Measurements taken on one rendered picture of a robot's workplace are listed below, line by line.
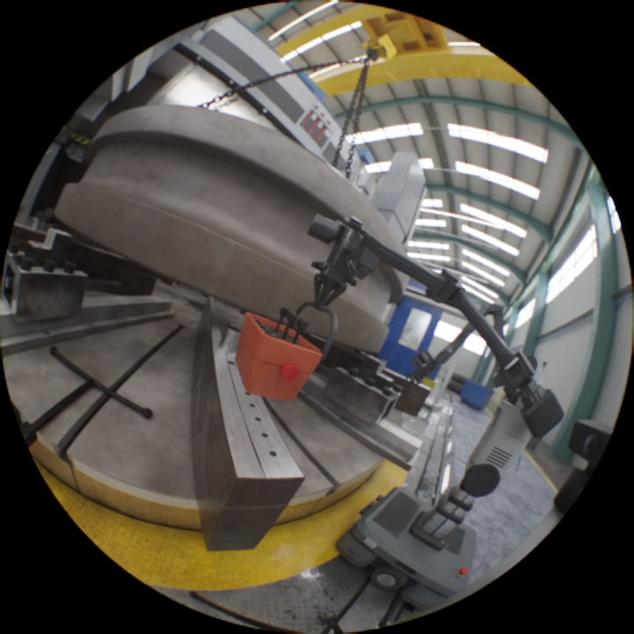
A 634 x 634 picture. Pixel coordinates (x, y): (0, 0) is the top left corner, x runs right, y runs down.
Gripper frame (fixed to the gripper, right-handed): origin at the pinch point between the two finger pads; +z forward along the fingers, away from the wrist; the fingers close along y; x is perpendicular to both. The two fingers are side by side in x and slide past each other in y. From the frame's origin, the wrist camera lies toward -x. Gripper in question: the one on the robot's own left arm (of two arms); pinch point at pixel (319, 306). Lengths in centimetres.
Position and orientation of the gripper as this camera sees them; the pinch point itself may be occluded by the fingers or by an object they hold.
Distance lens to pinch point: 51.6
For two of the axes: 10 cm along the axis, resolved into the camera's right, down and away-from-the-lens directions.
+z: -4.1, 9.1, 0.3
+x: -4.6, -2.3, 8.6
